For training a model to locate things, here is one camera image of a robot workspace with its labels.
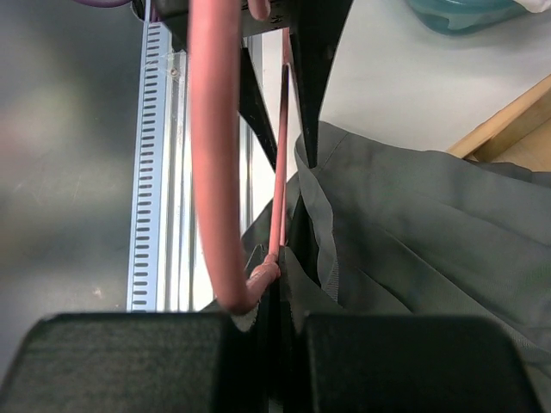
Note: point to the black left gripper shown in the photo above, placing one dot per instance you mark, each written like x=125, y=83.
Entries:
x=316, y=28

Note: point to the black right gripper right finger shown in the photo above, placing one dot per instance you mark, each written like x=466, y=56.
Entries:
x=295, y=287

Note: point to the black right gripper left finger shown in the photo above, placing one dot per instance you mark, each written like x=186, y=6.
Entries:
x=245, y=322

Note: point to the pink hanger with grey skirt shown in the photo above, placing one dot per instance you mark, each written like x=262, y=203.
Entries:
x=215, y=150

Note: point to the grey pleated skirt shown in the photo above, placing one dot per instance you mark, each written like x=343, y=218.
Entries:
x=398, y=231

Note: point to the white skirt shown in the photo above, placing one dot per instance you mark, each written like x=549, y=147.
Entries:
x=535, y=6

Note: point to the teal plastic basin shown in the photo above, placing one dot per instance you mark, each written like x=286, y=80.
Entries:
x=458, y=17

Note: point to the wooden clothes rack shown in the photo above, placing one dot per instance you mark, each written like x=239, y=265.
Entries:
x=518, y=133

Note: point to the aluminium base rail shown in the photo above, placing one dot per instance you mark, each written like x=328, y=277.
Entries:
x=215, y=172

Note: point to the white slotted cable duct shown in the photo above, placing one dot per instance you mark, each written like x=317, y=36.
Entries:
x=145, y=235

